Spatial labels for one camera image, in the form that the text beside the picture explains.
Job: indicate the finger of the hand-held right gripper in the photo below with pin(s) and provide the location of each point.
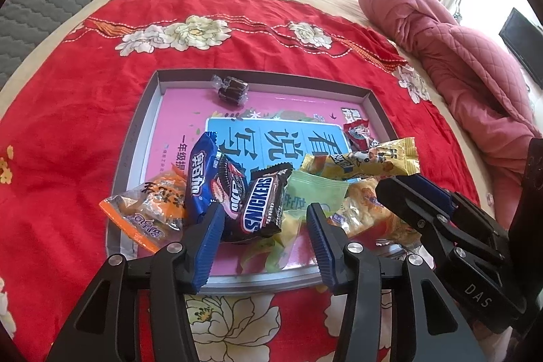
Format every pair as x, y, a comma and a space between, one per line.
441, 194
407, 201

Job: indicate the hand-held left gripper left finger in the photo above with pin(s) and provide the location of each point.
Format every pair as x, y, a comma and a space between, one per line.
208, 251

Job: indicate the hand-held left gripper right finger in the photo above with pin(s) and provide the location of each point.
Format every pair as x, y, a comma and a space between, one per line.
322, 249

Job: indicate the clear rice cake packet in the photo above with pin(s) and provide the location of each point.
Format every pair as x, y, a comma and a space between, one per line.
365, 209

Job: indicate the light green pastry packet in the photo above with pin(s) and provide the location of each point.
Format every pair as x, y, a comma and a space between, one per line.
314, 192

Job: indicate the yellow cartoon snack packet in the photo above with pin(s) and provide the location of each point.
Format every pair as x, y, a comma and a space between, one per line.
365, 160

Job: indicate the blue cookie packet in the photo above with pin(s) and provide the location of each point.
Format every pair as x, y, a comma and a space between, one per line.
203, 179

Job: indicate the brown chocolate bar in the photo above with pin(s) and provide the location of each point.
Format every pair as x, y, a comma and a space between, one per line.
263, 203

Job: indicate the orange clear snack packet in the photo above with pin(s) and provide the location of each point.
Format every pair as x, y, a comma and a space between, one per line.
148, 205

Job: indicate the red lollipop packet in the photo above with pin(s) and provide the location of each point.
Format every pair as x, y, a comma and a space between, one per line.
358, 135

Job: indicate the shallow grey cardboard box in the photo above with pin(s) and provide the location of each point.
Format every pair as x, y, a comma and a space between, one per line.
140, 133

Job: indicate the dark candy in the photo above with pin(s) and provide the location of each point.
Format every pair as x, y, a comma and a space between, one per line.
231, 90

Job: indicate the pink quilted comforter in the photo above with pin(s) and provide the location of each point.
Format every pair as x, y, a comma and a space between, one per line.
449, 61

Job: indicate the black television screen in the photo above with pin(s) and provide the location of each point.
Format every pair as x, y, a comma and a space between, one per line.
524, 44

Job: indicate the red floral blanket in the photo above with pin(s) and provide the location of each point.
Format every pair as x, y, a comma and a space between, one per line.
76, 99

